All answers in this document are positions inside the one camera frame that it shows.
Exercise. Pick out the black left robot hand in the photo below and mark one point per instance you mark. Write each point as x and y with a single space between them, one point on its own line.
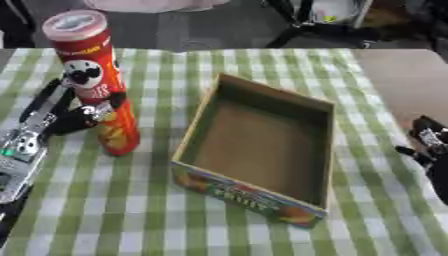
64 116

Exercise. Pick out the open tan cardboard box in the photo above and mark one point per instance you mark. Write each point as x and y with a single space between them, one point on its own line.
262 143

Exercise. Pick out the pink cloth bundle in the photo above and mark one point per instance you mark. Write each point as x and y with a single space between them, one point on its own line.
153 4

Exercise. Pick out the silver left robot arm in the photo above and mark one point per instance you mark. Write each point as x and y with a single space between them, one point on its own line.
20 156

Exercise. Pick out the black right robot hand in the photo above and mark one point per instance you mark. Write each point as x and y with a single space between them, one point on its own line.
433 146

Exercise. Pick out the red chip can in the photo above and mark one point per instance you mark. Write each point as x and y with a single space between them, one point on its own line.
93 80

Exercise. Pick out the black tripod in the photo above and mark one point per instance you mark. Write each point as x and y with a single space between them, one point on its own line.
315 23

